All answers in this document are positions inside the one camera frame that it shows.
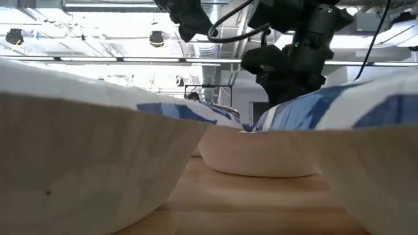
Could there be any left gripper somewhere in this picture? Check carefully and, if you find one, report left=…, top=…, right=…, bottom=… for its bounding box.
left=153, top=0, right=218, bottom=43

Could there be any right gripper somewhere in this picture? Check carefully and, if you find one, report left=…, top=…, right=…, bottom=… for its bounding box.
left=256, top=42, right=334, bottom=106

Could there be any long ceiling light strip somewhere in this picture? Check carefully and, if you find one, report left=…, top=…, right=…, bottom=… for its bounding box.
left=0, top=55, right=418, bottom=68

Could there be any black ceiling camera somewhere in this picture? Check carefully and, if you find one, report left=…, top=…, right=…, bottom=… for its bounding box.
left=5, top=27, right=25, bottom=46
left=148, top=29, right=166, bottom=48

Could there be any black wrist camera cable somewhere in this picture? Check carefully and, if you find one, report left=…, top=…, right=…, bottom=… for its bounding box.
left=207, top=0, right=272, bottom=44

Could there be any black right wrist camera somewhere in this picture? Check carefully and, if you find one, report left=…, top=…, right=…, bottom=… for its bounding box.
left=240, top=44, right=290, bottom=76

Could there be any corrugated silver vertical duct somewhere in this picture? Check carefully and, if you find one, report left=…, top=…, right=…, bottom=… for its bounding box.
left=192, top=40, right=226, bottom=104

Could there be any black hanging cable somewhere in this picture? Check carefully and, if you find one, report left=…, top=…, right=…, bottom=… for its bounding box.
left=353, top=0, right=392, bottom=82

